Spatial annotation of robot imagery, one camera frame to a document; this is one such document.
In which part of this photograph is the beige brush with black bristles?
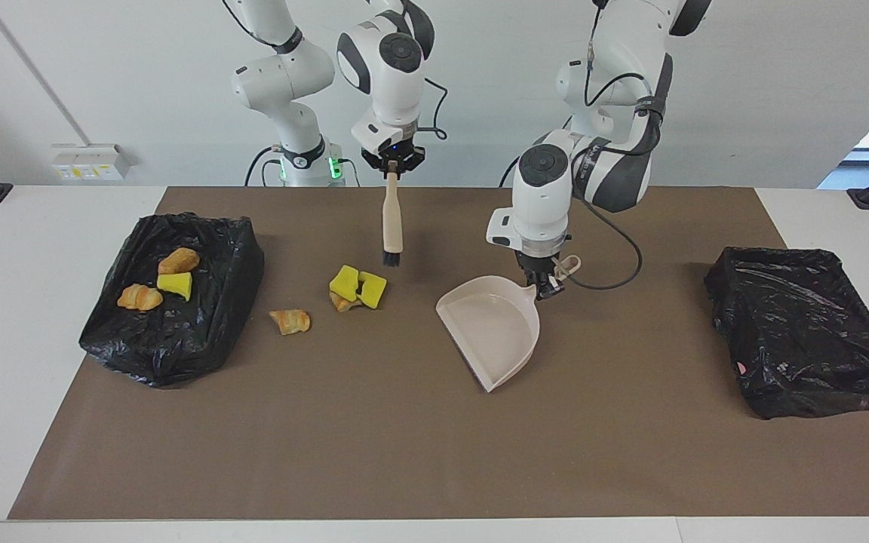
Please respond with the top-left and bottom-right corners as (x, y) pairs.
(382, 170), (404, 268)

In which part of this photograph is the beige plastic dustpan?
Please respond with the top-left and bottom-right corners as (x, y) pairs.
(435, 255), (582, 394)

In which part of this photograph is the striped orange croissant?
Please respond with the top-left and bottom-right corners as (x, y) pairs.
(269, 308), (312, 336)
(117, 284), (164, 311)

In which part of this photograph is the oval brown bread roll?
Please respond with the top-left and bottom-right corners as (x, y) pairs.
(158, 247), (201, 275)

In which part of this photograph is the curved yellow sponge piece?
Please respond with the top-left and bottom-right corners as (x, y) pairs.
(157, 271), (193, 302)

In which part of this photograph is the black plastic bin bag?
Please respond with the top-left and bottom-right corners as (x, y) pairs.
(78, 213), (266, 389)

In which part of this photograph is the black bin bag with pink spot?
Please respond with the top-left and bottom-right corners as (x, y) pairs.
(704, 246), (869, 421)

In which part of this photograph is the brown table mat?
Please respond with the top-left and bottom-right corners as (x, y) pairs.
(8, 186), (869, 521)

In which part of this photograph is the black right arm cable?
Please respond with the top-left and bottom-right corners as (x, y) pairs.
(412, 75), (449, 144)

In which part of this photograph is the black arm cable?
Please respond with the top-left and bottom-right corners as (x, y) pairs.
(555, 0), (643, 291)
(412, 75), (449, 144)

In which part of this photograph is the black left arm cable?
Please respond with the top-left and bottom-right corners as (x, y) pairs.
(555, 0), (643, 291)

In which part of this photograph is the white wall power strip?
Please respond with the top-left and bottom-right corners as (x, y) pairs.
(51, 143), (136, 182)

